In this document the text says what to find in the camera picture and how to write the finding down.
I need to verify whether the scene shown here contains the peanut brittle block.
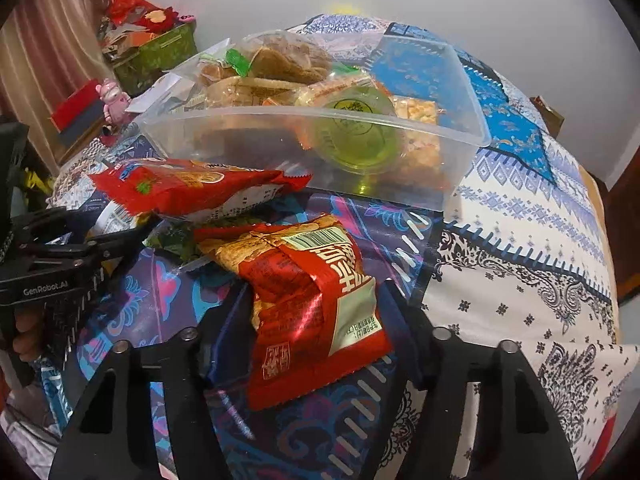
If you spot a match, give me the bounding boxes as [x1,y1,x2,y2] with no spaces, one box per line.
[390,96,448,190]

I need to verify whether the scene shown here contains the red decorations pile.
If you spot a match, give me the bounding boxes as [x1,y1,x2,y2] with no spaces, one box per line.
[98,0,196,62]

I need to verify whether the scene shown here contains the white plastic bag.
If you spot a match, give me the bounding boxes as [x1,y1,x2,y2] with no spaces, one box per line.
[126,73,181,114]

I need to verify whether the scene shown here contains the red chip bag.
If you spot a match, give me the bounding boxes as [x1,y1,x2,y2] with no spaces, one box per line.
[91,158,311,223]

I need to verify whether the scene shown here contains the green pea snack packet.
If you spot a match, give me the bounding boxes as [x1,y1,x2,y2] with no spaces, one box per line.
[143,220,212,273]

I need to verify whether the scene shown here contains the pink pig figurine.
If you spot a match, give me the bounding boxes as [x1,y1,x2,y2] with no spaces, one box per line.
[96,78,131,126]

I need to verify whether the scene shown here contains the person left hand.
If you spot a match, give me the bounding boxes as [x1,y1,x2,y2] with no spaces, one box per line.
[13,307,43,362]

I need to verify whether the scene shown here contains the green storage box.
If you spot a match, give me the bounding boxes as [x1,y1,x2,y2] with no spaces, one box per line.
[112,22,198,98]

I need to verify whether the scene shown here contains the patchwork patterned bedspread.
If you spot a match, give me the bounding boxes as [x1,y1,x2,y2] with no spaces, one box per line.
[1,15,639,479]

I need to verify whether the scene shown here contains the green jelly cup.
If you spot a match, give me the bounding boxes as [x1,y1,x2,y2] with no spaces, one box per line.
[311,88,404,174]

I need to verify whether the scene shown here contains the striped brown curtain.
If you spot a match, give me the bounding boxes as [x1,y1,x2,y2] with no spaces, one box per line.
[1,0,112,174]

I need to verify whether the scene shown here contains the small cardboard box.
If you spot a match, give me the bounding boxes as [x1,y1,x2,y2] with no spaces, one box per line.
[529,96,565,139]

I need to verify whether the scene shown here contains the clear plastic storage bin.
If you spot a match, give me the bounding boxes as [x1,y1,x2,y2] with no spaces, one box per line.
[141,30,490,210]

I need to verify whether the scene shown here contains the yellow foam tube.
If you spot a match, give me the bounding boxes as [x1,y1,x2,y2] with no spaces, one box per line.
[329,3,361,15]

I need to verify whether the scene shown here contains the clear bag fried snacks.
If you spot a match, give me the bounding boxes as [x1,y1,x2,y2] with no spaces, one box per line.
[195,30,367,86]

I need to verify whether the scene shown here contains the red gift box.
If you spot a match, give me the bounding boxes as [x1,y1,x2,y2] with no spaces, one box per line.
[50,79,103,148]

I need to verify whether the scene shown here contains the red foil snack packet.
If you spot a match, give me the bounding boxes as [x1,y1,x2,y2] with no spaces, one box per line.
[194,214,392,411]

